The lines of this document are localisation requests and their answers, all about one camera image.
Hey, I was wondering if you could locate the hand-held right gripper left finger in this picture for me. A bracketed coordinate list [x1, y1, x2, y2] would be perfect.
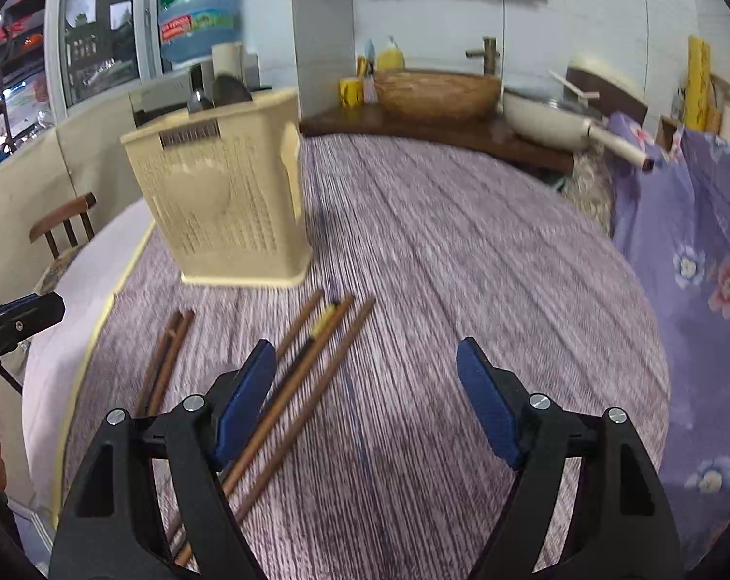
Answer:
[47, 338, 278, 580]

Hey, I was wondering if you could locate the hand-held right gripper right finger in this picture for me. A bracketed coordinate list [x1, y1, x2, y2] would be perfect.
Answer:
[455, 337, 686, 580]

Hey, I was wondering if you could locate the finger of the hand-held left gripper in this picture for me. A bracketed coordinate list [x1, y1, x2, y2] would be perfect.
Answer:
[0, 293, 65, 378]

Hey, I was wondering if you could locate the black chopstick with yellow band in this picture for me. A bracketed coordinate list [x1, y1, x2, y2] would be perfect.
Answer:
[277, 299, 342, 391]

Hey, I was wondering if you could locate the beige plastic utensil basket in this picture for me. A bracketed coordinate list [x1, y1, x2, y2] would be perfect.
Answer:
[121, 87, 313, 288]

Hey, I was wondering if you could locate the black kitchen utensil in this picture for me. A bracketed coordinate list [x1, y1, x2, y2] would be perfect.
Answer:
[214, 75, 254, 105]

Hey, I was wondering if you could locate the printed chair cushion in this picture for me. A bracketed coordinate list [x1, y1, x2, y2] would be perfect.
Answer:
[35, 247, 88, 303]

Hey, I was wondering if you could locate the wooden chair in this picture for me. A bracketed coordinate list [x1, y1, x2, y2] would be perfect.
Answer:
[29, 192, 97, 261]

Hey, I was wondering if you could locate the beige cloth cover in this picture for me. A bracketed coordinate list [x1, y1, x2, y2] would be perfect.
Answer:
[0, 93, 154, 315]

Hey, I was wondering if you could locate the purple floral cloth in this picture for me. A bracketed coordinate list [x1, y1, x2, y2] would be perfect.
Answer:
[609, 110, 730, 569]

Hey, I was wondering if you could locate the white pan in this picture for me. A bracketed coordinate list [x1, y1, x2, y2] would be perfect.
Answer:
[502, 87, 656, 173]

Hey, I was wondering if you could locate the dark wooden vanity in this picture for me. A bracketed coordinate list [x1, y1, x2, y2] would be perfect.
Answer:
[298, 105, 577, 177]

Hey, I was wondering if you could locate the woven basin sink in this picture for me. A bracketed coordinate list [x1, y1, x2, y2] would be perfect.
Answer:
[373, 68, 503, 123]

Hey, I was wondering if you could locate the small wooden box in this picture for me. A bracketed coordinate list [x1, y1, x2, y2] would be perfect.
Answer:
[655, 115, 686, 152]

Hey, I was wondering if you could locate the white rice paddle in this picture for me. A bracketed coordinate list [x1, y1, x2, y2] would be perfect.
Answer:
[547, 69, 600, 101]

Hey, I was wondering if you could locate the white rice cooker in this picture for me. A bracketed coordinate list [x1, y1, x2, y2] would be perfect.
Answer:
[565, 53, 649, 128]

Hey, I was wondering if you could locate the brass faucet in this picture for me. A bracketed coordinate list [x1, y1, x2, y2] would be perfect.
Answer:
[465, 36, 500, 77]

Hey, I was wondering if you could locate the yellow soap bottle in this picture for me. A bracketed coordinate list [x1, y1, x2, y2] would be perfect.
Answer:
[375, 36, 407, 72]

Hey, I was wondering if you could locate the blue water jug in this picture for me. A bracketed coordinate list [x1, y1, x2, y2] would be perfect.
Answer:
[157, 0, 243, 67]

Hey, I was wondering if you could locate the yellow wrap roll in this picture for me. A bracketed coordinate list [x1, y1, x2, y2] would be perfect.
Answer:
[682, 36, 725, 134]

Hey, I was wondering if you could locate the window frame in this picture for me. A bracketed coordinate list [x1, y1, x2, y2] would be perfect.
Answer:
[44, 0, 166, 110]

